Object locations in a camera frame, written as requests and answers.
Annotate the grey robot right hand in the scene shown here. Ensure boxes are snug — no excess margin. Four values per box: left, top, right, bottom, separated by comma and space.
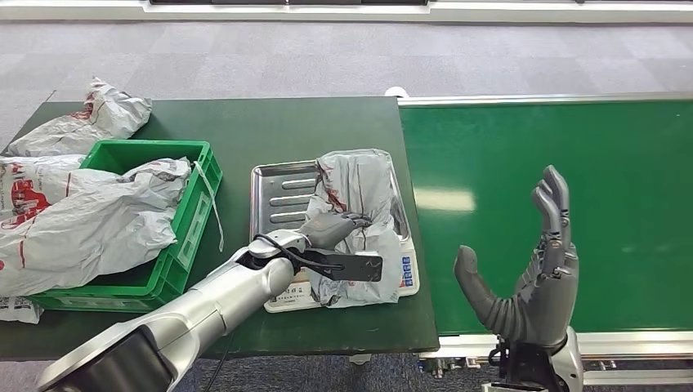
454, 164, 580, 350

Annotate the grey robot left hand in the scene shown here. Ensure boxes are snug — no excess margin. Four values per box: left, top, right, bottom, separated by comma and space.
296, 211, 374, 251

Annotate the grey poly mailer package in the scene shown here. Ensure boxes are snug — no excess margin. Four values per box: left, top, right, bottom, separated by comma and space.
304, 149, 405, 310

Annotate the grey mailer package red print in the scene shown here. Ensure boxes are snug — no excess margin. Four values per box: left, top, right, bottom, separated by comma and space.
5, 77, 153, 158

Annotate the white mailer package red picture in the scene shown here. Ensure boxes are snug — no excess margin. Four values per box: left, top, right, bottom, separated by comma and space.
0, 154, 87, 231

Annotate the white scale with steel tray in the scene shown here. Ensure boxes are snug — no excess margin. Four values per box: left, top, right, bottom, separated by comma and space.
249, 159, 421, 314

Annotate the green plastic crate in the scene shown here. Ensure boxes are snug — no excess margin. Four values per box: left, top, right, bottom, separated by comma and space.
27, 139, 224, 314

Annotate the small white printed bag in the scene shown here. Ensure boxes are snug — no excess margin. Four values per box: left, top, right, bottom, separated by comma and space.
0, 296, 44, 324

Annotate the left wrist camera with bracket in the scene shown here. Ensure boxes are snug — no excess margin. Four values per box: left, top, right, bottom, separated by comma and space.
292, 248, 384, 283

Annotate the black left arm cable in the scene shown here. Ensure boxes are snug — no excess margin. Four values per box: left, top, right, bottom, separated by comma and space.
203, 234, 347, 392

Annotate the white plastic strap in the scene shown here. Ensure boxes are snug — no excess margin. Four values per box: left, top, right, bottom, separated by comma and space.
193, 160, 226, 252

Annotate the green conveyor belt aluminium frame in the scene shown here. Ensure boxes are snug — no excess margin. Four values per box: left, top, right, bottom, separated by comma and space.
397, 91, 693, 386

